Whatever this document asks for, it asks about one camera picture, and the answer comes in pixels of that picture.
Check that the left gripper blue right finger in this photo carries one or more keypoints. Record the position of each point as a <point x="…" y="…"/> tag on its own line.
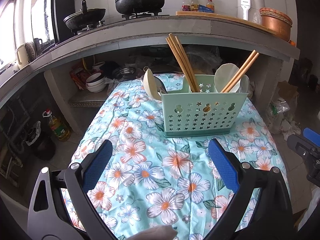
<point x="272" y="216"/>

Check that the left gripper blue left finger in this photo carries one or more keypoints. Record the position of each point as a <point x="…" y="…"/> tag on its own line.
<point x="82" y="177"/>

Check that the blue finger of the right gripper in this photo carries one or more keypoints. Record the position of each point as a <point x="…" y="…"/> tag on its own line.
<point x="312" y="136"/>

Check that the small steel spoon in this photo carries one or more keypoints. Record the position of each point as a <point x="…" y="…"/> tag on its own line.
<point x="244" y="84"/>

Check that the white shell rice paddle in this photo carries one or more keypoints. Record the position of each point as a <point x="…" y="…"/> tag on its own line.
<point x="223" y="75"/>

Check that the cream rice spoon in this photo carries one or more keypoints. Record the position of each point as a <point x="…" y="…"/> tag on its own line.
<point x="152" y="86"/>

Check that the large steel spoon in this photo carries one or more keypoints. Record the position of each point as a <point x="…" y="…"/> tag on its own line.
<point x="161" y="84"/>

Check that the floral blue quilt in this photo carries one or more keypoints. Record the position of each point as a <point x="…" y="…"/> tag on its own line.
<point x="151" y="180"/>

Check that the cooking oil bottle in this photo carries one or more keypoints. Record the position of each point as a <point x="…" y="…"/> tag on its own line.
<point x="57" y="126"/>

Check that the copper pot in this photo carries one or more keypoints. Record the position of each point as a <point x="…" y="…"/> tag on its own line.
<point x="277" y="21"/>

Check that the mint green utensil caddy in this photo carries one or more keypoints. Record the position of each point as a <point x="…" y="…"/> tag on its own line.
<point x="183" y="110"/>

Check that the wooden cutting board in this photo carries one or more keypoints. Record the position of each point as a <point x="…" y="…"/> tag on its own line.
<point x="226" y="18"/>

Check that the stack of white bowls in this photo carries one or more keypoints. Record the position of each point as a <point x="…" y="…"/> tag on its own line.
<point x="96" y="82"/>

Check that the white electric kettle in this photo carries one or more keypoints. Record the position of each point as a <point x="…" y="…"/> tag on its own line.
<point x="250" y="10"/>

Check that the grey concrete counter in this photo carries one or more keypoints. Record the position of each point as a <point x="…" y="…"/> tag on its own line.
<point x="148" y="32"/>

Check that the steel bowl under counter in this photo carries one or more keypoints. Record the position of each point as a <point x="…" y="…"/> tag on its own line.
<point x="123" y="73"/>

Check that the red cap sauce bottle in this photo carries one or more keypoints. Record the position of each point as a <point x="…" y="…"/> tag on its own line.
<point x="211" y="5"/>

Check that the blue seasoning packet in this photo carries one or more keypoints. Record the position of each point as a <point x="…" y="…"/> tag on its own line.
<point x="205" y="9"/>

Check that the yellow cap sauce bottle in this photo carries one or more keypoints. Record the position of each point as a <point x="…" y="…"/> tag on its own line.
<point x="194" y="5"/>

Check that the dark vinegar bottle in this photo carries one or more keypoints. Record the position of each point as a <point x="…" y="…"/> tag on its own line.
<point x="185" y="5"/>

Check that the black wok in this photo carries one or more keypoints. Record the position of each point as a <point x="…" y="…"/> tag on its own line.
<point x="79" y="20"/>

